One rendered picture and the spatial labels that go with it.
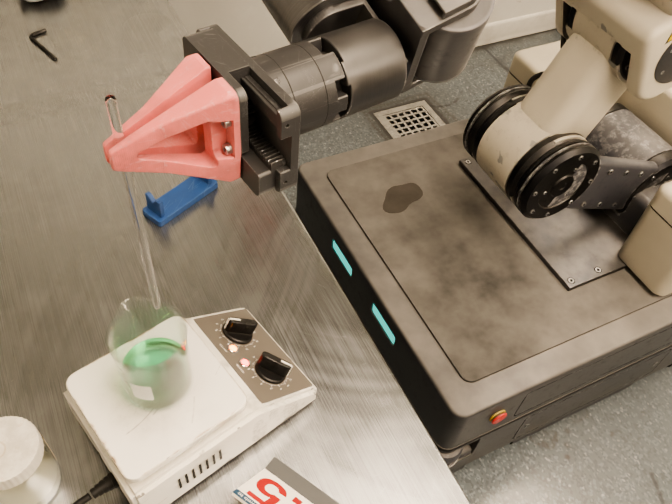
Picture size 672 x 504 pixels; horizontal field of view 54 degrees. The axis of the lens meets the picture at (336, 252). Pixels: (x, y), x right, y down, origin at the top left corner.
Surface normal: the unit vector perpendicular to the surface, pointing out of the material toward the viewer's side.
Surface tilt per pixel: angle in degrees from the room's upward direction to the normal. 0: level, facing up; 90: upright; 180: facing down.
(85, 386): 0
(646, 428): 0
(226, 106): 90
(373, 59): 42
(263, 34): 90
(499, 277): 0
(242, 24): 90
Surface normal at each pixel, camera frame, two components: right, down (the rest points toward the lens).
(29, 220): 0.07, -0.64
